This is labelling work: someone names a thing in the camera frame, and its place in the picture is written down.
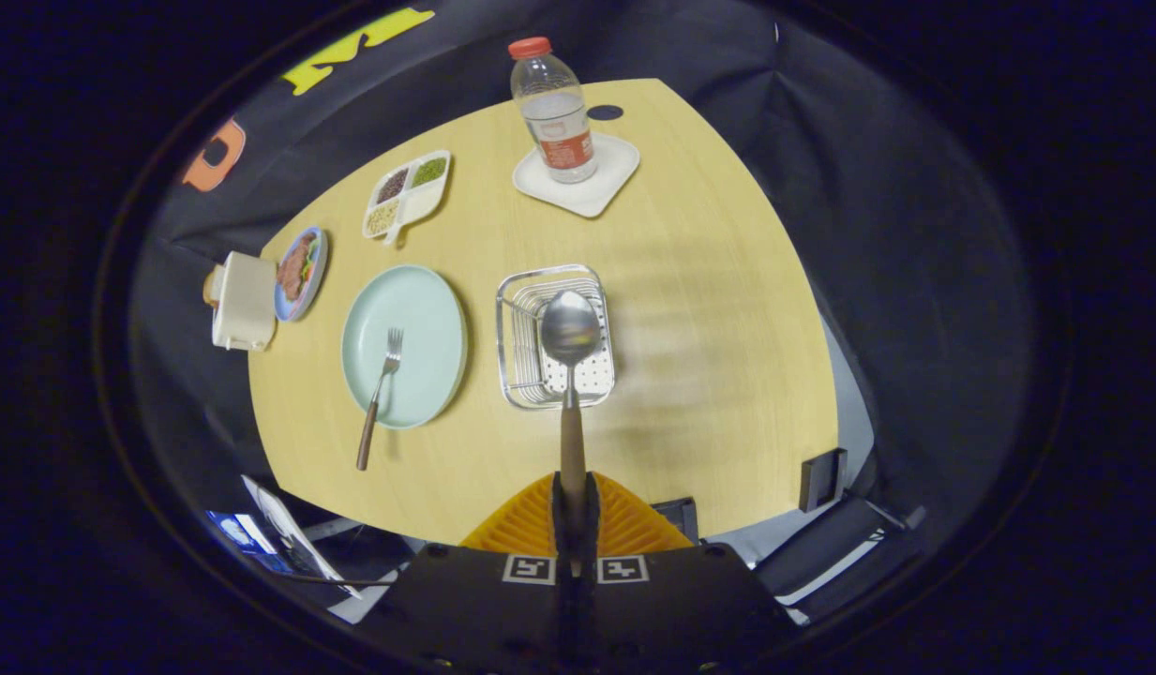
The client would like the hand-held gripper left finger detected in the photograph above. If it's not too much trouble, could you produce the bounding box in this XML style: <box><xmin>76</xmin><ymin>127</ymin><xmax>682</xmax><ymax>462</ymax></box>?
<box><xmin>367</xmin><ymin>472</ymin><xmax>578</xmax><ymax>672</ymax></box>

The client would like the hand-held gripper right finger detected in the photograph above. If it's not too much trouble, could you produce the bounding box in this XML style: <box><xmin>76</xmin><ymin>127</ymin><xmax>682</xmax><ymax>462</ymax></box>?
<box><xmin>578</xmin><ymin>472</ymin><xmax>800</xmax><ymax>672</ymax></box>

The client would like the wooden handled metal fork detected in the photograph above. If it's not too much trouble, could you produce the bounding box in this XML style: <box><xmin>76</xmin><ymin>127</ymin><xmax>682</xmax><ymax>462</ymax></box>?
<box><xmin>356</xmin><ymin>327</ymin><xmax>405</xmax><ymax>472</ymax></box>

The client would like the wooden handled metal spoon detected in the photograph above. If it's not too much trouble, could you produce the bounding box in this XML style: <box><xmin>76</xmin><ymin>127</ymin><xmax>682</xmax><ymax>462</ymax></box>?
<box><xmin>539</xmin><ymin>289</ymin><xmax>604</xmax><ymax>578</ymax></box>

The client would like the small black box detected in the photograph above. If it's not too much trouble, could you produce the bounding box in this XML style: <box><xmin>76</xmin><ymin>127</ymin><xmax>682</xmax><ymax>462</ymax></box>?
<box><xmin>800</xmin><ymin>448</ymin><xmax>848</xmax><ymax>513</ymax></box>

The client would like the white paper sheet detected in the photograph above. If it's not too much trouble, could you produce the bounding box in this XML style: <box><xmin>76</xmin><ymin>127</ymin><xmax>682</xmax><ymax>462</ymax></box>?
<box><xmin>242</xmin><ymin>474</ymin><xmax>361</xmax><ymax>599</ymax></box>

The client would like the blue lit screen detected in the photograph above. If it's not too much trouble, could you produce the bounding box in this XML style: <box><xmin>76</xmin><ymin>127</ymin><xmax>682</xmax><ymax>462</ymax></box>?
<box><xmin>205</xmin><ymin>510</ymin><xmax>293</xmax><ymax>575</ymax></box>

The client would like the light green plate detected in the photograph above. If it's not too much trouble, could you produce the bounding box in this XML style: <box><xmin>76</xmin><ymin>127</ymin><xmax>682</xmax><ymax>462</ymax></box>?
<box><xmin>340</xmin><ymin>265</ymin><xmax>469</xmax><ymax>430</ymax></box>

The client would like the blue plate with food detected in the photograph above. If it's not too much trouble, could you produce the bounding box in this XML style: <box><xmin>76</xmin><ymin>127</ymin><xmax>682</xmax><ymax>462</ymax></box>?
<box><xmin>274</xmin><ymin>226</ymin><xmax>330</xmax><ymax>323</ymax></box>

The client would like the white toaster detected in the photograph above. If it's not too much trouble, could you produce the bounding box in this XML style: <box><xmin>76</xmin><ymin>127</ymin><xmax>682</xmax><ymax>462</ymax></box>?
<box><xmin>211</xmin><ymin>251</ymin><xmax>278</xmax><ymax>353</ymax></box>

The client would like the white divided dish with beans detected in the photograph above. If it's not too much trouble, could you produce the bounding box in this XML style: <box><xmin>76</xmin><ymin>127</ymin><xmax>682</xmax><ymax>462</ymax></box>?
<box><xmin>363</xmin><ymin>150</ymin><xmax>453</xmax><ymax>247</ymax></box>

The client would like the white square coaster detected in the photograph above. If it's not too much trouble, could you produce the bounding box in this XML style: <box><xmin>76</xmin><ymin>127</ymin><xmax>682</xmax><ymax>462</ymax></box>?
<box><xmin>512</xmin><ymin>132</ymin><xmax>641</xmax><ymax>219</ymax></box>

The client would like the clear bottle red cap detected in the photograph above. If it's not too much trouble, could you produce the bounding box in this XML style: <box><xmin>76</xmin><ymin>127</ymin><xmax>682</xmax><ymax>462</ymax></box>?
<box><xmin>507</xmin><ymin>37</ymin><xmax>599</xmax><ymax>185</ymax></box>

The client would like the thin black cable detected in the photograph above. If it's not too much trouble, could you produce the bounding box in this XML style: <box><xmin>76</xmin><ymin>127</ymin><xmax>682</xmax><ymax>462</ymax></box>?
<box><xmin>287</xmin><ymin>572</ymin><xmax>397</xmax><ymax>589</ymax></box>

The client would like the metal wire basket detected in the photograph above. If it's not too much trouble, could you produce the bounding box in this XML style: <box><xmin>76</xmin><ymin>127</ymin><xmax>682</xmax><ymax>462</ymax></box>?
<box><xmin>496</xmin><ymin>263</ymin><xmax>617</xmax><ymax>411</ymax></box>

